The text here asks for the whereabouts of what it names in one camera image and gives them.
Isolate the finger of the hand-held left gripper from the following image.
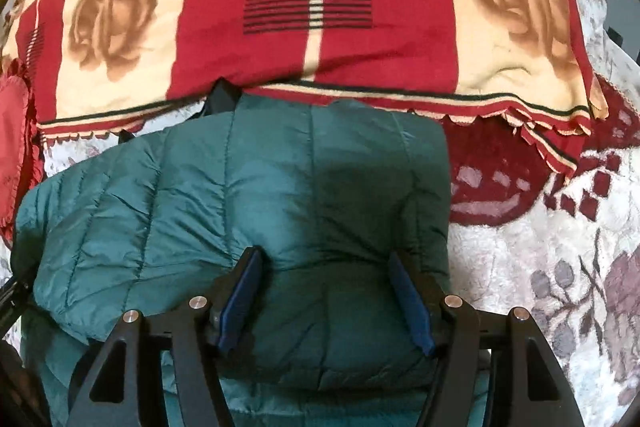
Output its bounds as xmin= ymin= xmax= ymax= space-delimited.
xmin=0 ymin=279 xmax=32 ymax=339

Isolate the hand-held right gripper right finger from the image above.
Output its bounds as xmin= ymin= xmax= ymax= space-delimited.
xmin=387 ymin=251 xmax=587 ymax=427

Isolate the green quilted jacket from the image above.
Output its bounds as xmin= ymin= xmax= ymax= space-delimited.
xmin=11 ymin=94 xmax=495 ymax=427

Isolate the red heart-shaped pillow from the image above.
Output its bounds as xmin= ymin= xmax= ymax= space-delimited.
xmin=0 ymin=59 xmax=47 ymax=250

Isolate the checked rose print blanket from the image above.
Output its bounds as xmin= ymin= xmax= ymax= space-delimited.
xmin=0 ymin=0 xmax=612 ymax=180

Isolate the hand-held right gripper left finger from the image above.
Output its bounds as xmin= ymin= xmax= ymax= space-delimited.
xmin=71 ymin=247 xmax=265 ymax=427

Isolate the floral bed blanket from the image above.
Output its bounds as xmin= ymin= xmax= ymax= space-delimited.
xmin=0 ymin=0 xmax=640 ymax=427

